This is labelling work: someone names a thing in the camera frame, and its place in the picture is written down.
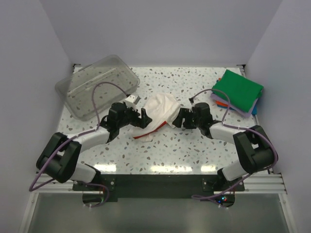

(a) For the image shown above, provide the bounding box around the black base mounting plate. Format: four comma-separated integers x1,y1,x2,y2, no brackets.
72,174,245,206

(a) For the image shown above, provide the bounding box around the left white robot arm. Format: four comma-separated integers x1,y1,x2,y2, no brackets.
36,102,152,190

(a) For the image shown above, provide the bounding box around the white t shirt red print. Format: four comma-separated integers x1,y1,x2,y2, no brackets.
130,93,181,142

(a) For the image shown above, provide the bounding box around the orange folded t shirt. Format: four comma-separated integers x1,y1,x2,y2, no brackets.
215,77,230,109

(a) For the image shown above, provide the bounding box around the blue folded t shirt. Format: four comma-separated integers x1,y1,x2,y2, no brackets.
251,99,258,115

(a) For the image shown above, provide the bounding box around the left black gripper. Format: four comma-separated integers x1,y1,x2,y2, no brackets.
117,104,152,129

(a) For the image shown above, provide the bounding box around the clear plastic bin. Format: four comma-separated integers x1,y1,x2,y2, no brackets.
55,55,140,121

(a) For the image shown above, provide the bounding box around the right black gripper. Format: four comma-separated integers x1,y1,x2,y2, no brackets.
172,108,202,130

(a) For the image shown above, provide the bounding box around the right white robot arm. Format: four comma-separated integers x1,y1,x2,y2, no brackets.
173,103,278,191

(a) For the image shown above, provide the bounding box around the green folded t shirt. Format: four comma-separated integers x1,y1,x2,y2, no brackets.
212,69,264,112

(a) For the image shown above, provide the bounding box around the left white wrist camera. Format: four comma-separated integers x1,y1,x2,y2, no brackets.
124,95,140,108

